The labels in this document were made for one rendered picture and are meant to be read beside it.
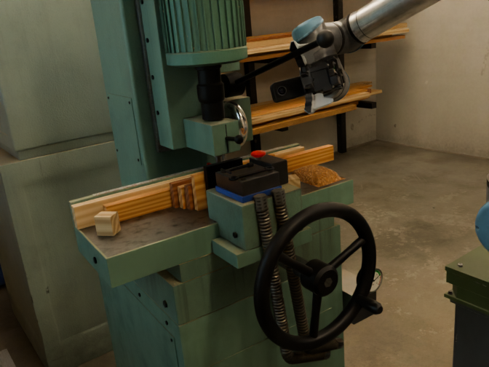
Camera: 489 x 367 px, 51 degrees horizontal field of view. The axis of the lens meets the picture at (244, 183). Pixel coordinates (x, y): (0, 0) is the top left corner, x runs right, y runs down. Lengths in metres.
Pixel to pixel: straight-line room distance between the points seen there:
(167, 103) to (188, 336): 0.52
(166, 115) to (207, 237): 0.34
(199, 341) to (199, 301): 0.09
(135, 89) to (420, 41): 3.81
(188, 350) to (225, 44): 0.63
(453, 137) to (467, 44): 0.78
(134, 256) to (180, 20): 0.47
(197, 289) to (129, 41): 0.59
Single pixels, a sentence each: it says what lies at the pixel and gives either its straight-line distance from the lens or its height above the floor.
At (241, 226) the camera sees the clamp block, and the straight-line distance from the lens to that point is 0.94.
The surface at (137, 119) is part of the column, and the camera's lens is 1.28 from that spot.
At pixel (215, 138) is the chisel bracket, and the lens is 1.10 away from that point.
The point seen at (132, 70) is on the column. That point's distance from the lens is 1.26.
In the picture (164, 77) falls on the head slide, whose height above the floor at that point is 1.17.
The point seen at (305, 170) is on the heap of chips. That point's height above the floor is 0.92.
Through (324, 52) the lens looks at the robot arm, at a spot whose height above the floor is 1.18.
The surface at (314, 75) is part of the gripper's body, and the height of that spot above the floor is 1.15.
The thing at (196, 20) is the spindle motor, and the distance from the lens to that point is 1.05.
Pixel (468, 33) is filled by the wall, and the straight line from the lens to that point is 4.60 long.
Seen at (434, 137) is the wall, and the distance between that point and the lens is 4.88.
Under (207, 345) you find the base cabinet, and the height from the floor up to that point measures 0.64.
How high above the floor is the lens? 1.28
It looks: 18 degrees down
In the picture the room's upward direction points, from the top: 5 degrees counter-clockwise
